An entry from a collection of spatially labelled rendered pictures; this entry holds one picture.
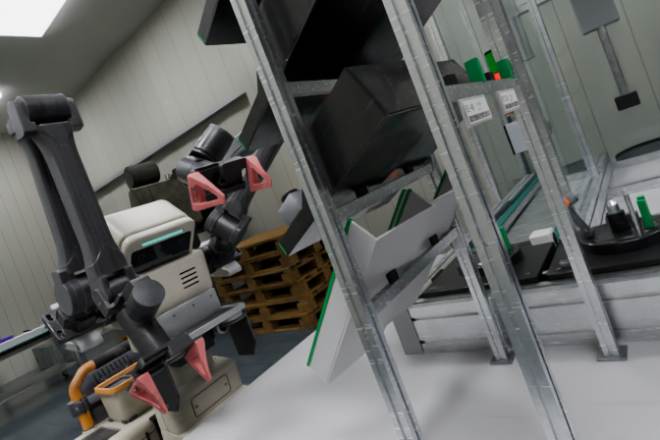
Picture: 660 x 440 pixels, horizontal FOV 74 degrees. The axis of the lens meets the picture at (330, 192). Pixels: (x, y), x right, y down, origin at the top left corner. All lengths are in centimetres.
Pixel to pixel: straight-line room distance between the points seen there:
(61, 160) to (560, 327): 95
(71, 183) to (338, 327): 60
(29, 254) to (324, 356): 955
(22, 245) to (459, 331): 954
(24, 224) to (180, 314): 900
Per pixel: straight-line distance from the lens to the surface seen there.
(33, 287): 1002
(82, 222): 96
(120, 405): 155
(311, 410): 96
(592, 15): 192
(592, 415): 72
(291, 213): 62
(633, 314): 84
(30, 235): 1015
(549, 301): 85
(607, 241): 92
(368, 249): 51
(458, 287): 94
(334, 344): 63
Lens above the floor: 127
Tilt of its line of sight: 2 degrees down
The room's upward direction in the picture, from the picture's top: 21 degrees counter-clockwise
